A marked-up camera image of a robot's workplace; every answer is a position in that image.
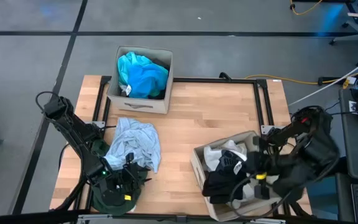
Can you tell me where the beige fabric storage bin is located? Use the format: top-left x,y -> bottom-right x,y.
190,130 -> 291,222
106,45 -> 174,115

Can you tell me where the light grey-blue shirt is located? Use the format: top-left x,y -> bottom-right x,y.
103,117 -> 162,174

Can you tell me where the grey office chair base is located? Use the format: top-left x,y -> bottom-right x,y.
328,12 -> 358,65

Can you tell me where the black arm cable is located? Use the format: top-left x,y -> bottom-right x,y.
35,90 -> 61,116
227,172 -> 293,219

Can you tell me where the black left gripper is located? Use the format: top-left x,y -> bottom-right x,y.
99,152 -> 153,207

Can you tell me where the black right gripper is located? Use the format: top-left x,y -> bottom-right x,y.
221,150 -> 269,180

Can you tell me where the white cable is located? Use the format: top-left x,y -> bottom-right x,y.
287,51 -> 358,107

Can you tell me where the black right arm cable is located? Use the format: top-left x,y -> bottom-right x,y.
227,172 -> 293,219

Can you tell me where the black aluminium table frame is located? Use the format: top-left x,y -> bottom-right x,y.
75,72 -> 295,224

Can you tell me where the white garment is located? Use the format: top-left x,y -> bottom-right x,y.
203,139 -> 248,172

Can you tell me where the teal garment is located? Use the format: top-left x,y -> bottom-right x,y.
117,51 -> 155,94

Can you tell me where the short yellow cable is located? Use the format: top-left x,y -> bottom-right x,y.
289,0 -> 323,16

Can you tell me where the black power strip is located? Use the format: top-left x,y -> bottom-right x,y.
318,77 -> 348,87

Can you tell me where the bright blue garment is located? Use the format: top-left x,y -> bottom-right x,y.
126,63 -> 170,100

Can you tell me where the long yellow cable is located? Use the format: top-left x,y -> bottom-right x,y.
244,63 -> 358,87

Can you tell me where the dark green garment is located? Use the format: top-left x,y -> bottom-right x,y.
90,139 -> 150,217

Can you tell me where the black garment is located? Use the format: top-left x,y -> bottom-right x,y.
202,167 -> 260,205

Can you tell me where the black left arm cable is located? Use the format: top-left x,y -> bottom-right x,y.
35,90 -> 61,116

